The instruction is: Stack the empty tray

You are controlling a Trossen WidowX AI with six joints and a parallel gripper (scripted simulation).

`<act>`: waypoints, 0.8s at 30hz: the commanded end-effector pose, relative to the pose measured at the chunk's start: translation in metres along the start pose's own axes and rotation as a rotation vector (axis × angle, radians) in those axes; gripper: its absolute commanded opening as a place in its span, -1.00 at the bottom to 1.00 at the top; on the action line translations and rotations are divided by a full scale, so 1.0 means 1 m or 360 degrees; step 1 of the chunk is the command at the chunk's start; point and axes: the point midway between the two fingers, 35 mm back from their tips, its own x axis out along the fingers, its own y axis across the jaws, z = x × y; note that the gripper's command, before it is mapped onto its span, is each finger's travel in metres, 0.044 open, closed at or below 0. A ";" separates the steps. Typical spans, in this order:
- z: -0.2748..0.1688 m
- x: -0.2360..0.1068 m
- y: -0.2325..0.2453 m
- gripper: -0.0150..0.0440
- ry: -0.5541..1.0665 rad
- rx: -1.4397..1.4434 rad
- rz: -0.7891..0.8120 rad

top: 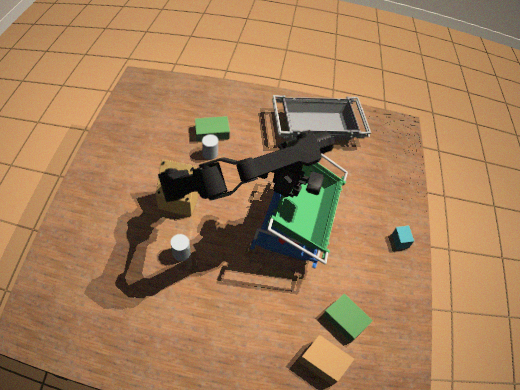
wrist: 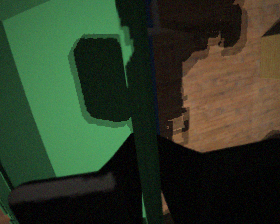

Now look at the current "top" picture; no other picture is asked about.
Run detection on white cylinder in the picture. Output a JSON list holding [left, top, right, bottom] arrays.
[[202, 135, 218, 160], [171, 234, 191, 261]]

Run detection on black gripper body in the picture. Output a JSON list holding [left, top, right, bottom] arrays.
[[259, 165, 324, 195]]

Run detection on teal block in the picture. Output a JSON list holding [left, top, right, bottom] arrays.
[[392, 225, 414, 250]]

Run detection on blue plastic tray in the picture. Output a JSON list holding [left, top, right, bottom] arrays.
[[250, 191, 318, 269]]

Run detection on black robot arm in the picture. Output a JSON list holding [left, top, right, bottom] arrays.
[[158, 130, 336, 202]]

